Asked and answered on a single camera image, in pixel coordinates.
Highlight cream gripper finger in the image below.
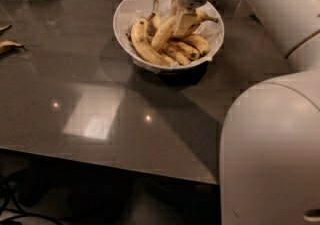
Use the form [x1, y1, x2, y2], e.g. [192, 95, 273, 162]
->
[169, 0, 177, 17]
[173, 8, 197, 36]

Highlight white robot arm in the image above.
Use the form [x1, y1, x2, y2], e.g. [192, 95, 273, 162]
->
[177, 0, 320, 225]

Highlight banana with upright stem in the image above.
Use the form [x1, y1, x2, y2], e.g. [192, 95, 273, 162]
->
[146, 0, 201, 40]

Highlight white paper lining in bowl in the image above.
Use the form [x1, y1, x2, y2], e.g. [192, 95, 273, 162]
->
[124, 0, 224, 73]

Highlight white bowl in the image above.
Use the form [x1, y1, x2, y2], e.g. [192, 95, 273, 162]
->
[113, 0, 225, 74]

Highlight middle spotted yellow banana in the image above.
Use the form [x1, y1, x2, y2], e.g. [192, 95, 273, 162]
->
[168, 40, 200, 61]

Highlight front small yellow banana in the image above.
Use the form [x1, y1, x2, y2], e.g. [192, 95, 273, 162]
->
[146, 36, 191, 66]

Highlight left curved yellow banana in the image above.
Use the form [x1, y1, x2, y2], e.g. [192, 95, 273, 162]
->
[131, 18, 170, 67]

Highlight green banana tip at edge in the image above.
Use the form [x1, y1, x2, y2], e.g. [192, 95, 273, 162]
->
[0, 24, 12, 37]

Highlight banana peel on table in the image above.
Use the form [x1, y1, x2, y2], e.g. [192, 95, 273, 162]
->
[0, 40, 24, 55]

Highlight white folded card stand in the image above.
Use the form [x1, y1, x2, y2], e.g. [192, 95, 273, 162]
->
[233, 0, 254, 18]

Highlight black cables on floor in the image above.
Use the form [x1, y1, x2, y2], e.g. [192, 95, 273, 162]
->
[0, 168, 64, 225]

